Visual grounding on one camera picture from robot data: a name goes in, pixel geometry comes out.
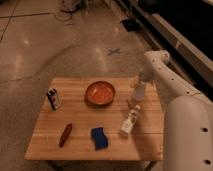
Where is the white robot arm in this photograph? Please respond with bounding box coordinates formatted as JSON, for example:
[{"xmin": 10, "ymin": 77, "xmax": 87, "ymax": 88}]
[{"xmin": 138, "ymin": 50, "xmax": 213, "ymax": 171}]

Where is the black white eraser box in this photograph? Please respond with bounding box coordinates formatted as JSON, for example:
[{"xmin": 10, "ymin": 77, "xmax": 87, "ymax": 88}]
[{"xmin": 46, "ymin": 89, "xmax": 61, "ymax": 110}]

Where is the blue sponge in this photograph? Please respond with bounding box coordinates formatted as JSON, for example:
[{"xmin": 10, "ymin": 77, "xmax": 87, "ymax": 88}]
[{"xmin": 91, "ymin": 127, "xmax": 108, "ymax": 150}]

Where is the clear plastic bottle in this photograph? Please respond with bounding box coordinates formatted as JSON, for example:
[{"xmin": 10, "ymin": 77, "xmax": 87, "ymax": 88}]
[{"xmin": 119, "ymin": 105, "xmax": 141, "ymax": 136}]

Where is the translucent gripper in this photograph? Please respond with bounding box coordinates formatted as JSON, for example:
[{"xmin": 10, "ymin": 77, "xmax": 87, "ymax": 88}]
[{"xmin": 130, "ymin": 68, "xmax": 154, "ymax": 88}]

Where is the long white rail ledge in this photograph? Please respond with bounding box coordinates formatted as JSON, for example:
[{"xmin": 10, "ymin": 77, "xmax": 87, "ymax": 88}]
[{"xmin": 114, "ymin": 0, "xmax": 213, "ymax": 101}]

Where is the white base with cables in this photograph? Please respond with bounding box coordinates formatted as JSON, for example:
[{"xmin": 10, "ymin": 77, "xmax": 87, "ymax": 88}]
[{"xmin": 53, "ymin": 0, "xmax": 89, "ymax": 22}]

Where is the wooden table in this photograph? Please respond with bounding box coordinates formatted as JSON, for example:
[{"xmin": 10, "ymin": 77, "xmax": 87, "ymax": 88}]
[{"xmin": 25, "ymin": 78, "xmax": 164, "ymax": 166}]

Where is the black floor mat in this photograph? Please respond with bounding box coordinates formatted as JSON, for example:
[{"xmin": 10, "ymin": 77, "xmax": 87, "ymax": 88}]
[{"xmin": 121, "ymin": 19, "xmax": 141, "ymax": 32}]

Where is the orange bowl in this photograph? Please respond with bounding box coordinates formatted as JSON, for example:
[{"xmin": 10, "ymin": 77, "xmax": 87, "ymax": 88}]
[{"xmin": 85, "ymin": 81, "xmax": 116, "ymax": 106}]

